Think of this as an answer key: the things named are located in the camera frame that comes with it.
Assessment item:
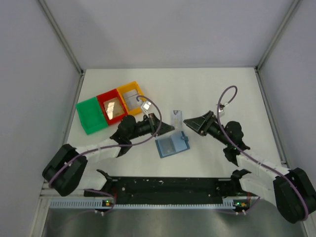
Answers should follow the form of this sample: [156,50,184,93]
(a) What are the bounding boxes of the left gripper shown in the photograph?
[128,113,174,140]

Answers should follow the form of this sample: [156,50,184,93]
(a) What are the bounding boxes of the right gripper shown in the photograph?
[184,111,231,147]

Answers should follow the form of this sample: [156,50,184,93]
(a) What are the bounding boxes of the blue leather card holder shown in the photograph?
[155,131,190,158]

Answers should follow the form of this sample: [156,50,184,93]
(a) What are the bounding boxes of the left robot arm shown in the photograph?
[42,113,175,197]

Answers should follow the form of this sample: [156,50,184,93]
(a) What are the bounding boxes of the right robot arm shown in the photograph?
[183,111,316,223]

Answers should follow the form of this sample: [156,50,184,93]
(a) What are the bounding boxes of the silver cards in yellow bin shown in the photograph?
[122,89,139,111]

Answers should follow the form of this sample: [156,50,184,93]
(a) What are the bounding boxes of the gold cards in red bin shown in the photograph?
[104,97,124,120]

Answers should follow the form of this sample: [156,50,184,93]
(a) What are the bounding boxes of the yellow plastic bin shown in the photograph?
[117,81,143,116]

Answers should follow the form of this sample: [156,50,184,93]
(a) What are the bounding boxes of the red plastic bin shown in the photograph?
[96,89,127,125]

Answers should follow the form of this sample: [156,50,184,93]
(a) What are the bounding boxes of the green plastic bin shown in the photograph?
[76,97,108,135]

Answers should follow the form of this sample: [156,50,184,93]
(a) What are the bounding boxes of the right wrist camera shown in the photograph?
[218,104,227,116]

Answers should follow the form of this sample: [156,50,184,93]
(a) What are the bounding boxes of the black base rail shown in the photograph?
[82,175,259,205]

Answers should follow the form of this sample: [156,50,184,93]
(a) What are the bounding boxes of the white cable duct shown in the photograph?
[49,198,250,210]

